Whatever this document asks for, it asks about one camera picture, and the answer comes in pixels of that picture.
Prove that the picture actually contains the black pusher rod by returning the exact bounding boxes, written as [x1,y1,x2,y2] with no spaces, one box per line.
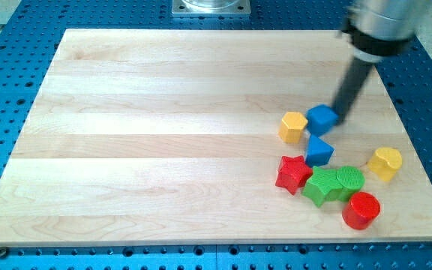
[331,56,374,123]

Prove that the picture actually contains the blue cube block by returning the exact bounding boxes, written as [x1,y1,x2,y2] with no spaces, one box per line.
[306,104,338,137]

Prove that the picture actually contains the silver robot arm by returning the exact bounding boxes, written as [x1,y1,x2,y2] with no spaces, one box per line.
[331,0,430,125]

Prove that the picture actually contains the yellow hexagon block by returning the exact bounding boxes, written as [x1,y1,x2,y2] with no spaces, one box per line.
[278,112,308,143]

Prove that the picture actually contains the blue triangle block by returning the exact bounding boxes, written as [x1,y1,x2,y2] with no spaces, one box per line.
[305,135,335,167]

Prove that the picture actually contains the yellow heart block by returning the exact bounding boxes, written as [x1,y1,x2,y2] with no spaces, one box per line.
[367,147,403,182]

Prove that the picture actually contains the green cylinder block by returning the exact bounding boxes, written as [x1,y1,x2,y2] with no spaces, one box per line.
[336,166,365,202]

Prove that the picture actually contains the green star block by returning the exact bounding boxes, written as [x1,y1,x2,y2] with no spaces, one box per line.
[301,166,343,208]

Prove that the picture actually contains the red star block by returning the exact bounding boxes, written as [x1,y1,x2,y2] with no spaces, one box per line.
[275,156,313,195]

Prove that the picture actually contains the red cylinder block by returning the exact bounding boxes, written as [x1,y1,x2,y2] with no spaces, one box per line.
[342,192,381,230]

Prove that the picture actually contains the wooden board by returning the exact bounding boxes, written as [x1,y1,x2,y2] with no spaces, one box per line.
[0,29,432,247]

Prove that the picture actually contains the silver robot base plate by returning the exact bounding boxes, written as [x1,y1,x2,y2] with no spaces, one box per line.
[172,0,251,16]

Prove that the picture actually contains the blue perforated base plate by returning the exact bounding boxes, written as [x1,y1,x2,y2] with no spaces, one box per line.
[0,1,432,269]

